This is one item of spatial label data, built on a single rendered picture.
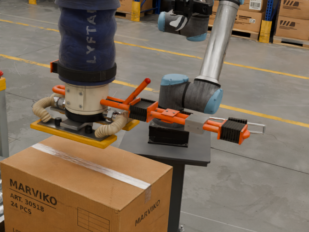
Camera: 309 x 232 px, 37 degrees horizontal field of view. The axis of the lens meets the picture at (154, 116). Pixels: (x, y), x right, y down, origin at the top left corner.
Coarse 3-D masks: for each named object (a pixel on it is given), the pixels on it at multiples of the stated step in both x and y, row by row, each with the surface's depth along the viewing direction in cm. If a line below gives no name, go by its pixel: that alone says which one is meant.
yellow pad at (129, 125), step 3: (135, 120) 192; (138, 120) 193; (102, 123) 190; (126, 123) 188; (129, 123) 188; (132, 123) 189; (135, 123) 190; (138, 123) 193; (126, 126) 186; (129, 126) 186; (132, 126) 188; (123, 129) 187; (126, 129) 186; (129, 129) 186
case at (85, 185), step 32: (32, 160) 193; (64, 160) 195; (96, 160) 197; (128, 160) 199; (32, 192) 186; (64, 192) 176; (96, 192) 174; (128, 192) 175; (160, 192) 192; (32, 224) 192; (64, 224) 182; (96, 224) 173; (128, 224) 173; (160, 224) 200
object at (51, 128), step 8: (40, 120) 185; (56, 120) 180; (32, 128) 182; (40, 128) 180; (48, 128) 179; (56, 128) 178; (64, 128) 179; (80, 128) 180; (88, 128) 175; (64, 136) 176; (72, 136) 174; (80, 136) 174; (88, 136) 174; (104, 136) 175; (112, 136) 176; (88, 144) 172; (96, 144) 170; (104, 144) 170
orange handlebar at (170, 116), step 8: (56, 88) 186; (64, 88) 188; (104, 104) 177; (112, 104) 176; (120, 104) 175; (152, 112) 170; (160, 112) 172; (168, 112) 169; (176, 112) 170; (160, 120) 169; (168, 120) 167; (176, 120) 166; (184, 120) 165; (208, 120) 166; (208, 128) 161; (216, 128) 160; (248, 136) 158
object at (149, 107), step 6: (132, 102) 172; (138, 102) 176; (144, 102) 176; (150, 102) 176; (156, 102) 174; (132, 108) 170; (138, 108) 169; (144, 108) 168; (150, 108) 169; (132, 114) 171; (138, 114) 171; (144, 114) 170; (144, 120) 170; (150, 120) 172
